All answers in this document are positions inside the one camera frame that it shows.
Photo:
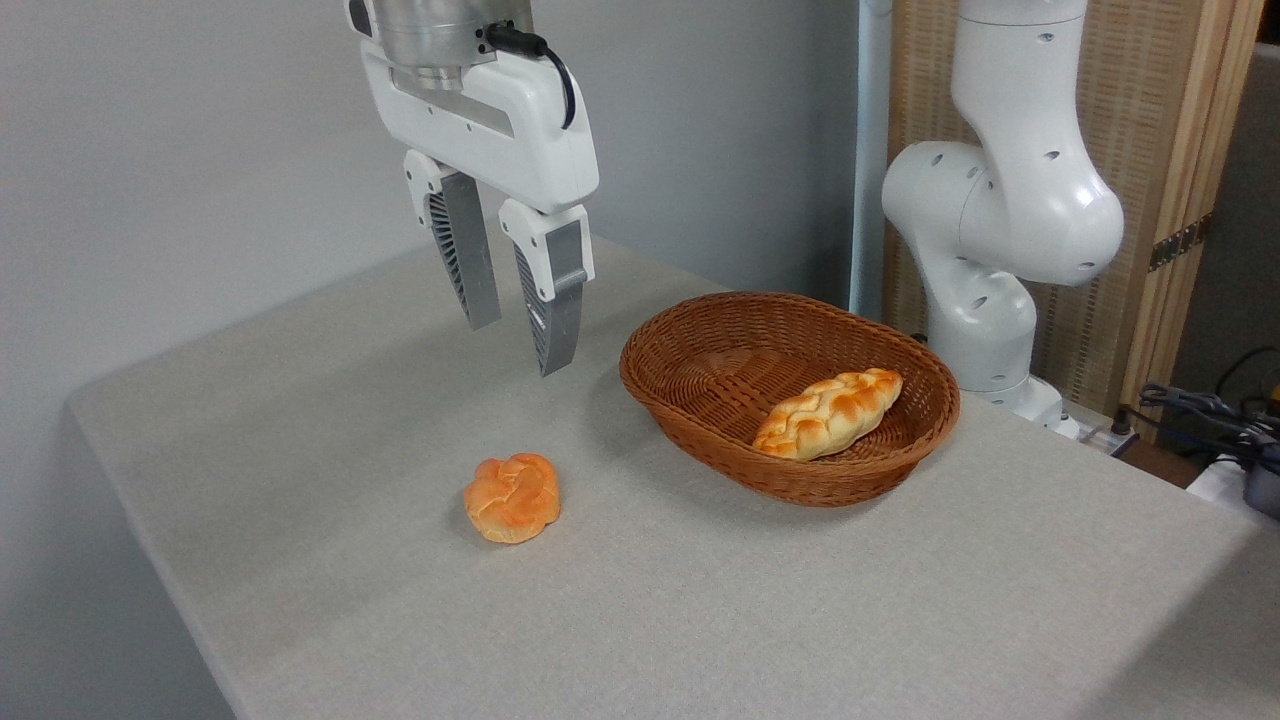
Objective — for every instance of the metal screen hinge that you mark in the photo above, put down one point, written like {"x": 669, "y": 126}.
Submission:
{"x": 1180, "y": 243}

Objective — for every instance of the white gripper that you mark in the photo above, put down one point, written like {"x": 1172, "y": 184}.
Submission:
{"x": 520, "y": 140}

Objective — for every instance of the brown wicker basket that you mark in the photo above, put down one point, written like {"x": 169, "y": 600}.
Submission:
{"x": 700, "y": 380}

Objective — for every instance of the long braided bread loaf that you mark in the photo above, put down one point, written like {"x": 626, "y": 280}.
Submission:
{"x": 825, "y": 415}

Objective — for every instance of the round knotted bread roll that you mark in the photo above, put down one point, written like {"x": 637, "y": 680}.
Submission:
{"x": 512, "y": 498}

